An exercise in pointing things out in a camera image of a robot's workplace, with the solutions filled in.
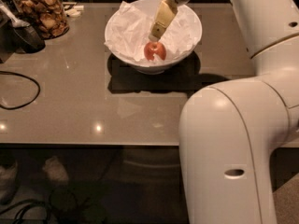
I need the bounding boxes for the white plastic spoon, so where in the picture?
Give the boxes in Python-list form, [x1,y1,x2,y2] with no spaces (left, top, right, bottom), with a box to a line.
[0,1,30,28]

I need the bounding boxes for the glass jar of dried chips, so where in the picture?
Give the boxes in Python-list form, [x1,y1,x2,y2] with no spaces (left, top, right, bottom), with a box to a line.
[13,0,69,39]

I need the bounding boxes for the white ceramic bowl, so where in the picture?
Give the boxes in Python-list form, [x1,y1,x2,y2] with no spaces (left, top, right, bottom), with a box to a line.
[104,0,203,76]

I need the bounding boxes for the white shoe left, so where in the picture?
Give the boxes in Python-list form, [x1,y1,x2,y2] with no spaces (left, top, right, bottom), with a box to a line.
[0,162,18,204]

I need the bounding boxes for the white paper liner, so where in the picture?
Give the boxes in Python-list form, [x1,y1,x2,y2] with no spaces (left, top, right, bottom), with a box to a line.
[104,0,195,63]

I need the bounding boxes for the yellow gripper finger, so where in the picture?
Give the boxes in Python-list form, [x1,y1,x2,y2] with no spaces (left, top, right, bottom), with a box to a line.
[149,0,178,42]

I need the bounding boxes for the black cables on floor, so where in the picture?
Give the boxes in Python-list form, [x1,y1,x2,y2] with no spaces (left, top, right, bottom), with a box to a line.
[0,189,82,224]

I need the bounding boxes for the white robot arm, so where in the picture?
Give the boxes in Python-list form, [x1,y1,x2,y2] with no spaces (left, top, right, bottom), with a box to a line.
[179,0,299,224]

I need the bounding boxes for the white shoe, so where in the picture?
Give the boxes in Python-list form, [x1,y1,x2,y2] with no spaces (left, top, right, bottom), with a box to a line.
[42,156,69,187]
[0,162,18,204]

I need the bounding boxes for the small white items on table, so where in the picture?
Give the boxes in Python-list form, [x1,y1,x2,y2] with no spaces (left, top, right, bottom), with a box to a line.
[64,3,84,18]

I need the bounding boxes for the black round pan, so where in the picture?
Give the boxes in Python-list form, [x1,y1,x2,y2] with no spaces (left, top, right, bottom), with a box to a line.
[13,26,45,53]

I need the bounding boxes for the red apple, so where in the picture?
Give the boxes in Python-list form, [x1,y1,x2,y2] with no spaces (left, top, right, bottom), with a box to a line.
[144,42,166,61]

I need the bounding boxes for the black cable on table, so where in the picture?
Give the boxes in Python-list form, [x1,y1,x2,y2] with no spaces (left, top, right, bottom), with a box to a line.
[0,70,42,111]

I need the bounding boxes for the white shoe right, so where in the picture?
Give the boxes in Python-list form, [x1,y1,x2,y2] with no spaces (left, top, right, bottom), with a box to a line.
[42,156,69,187]

